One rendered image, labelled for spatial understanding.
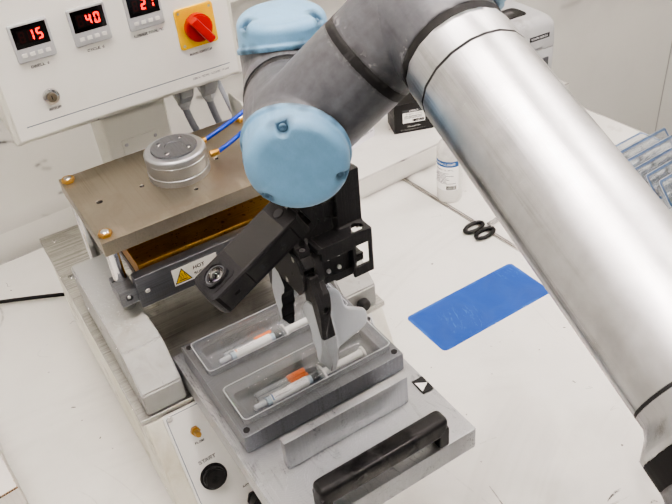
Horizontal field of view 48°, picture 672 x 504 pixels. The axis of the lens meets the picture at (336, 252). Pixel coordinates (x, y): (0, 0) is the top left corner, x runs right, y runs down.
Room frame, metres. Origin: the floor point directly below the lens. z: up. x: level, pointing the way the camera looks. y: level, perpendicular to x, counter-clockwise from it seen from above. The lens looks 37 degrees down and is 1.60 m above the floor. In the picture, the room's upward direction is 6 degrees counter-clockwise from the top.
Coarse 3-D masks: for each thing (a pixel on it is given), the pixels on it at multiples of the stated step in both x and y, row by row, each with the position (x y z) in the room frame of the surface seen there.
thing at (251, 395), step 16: (352, 336) 0.62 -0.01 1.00; (368, 336) 0.62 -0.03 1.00; (304, 352) 0.61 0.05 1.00; (352, 352) 0.60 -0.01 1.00; (368, 352) 0.60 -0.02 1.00; (272, 368) 0.59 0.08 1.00; (288, 368) 0.59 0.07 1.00; (304, 368) 0.58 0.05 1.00; (320, 368) 0.58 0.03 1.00; (240, 384) 0.57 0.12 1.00; (256, 384) 0.57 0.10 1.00; (272, 384) 0.56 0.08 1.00; (288, 384) 0.56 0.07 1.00; (304, 384) 0.56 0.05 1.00; (240, 400) 0.55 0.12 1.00; (256, 400) 0.54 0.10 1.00; (272, 400) 0.54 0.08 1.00
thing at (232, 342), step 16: (256, 320) 0.67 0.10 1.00; (272, 320) 0.67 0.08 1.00; (304, 320) 0.66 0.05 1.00; (208, 336) 0.65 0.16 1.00; (224, 336) 0.65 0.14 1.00; (240, 336) 0.65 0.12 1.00; (256, 336) 0.64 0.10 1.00; (272, 336) 0.64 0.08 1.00; (208, 352) 0.62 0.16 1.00; (224, 352) 0.62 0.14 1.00; (240, 352) 0.62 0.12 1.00; (208, 368) 0.60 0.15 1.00
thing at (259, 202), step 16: (240, 208) 0.83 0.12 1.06; (256, 208) 0.82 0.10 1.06; (192, 224) 0.80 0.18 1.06; (208, 224) 0.80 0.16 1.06; (224, 224) 0.80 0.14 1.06; (240, 224) 0.79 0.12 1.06; (160, 240) 0.78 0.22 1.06; (176, 240) 0.77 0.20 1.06; (192, 240) 0.77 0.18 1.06; (208, 240) 0.77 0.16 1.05; (128, 256) 0.76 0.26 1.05; (144, 256) 0.75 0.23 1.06; (160, 256) 0.74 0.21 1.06
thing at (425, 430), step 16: (432, 416) 0.49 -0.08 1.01; (400, 432) 0.48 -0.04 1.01; (416, 432) 0.48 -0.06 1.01; (432, 432) 0.48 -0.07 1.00; (448, 432) 0.49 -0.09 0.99; (384, 448) 0.46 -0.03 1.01; (400, 448) 0.46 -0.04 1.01; (416, 448) 0.47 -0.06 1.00; (352, 464) 0.45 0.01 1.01; (368, 464) 0.44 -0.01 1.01; (384, 464) 0.45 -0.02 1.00; (320, 480) 0.43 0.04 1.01; (336, 480) 0.43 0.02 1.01; (352, 480) 0.43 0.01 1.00; (368, 480) 0.44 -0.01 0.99; (320, 496) 0.42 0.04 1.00; (336, 496) 0.42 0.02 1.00
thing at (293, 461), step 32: (192, 384) 0.61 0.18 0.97; (384, 384) 0.54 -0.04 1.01; (320, 416) 0.51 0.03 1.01; (352, 416) 0.52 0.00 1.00; (384, 416) 0.53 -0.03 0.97; (416, 416) 0.53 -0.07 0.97; (448, 416) 0.52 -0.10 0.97; (288, 448) 0.48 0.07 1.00; (320, 448) 0.50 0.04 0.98; (352, 448) 0.50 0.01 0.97; (448, 448) 0.49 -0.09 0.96; (256, 480) 0.47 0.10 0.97; (288, 480) 0.47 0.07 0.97; (384, 480) 0.45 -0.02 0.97; (416, 480) 0.47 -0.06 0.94
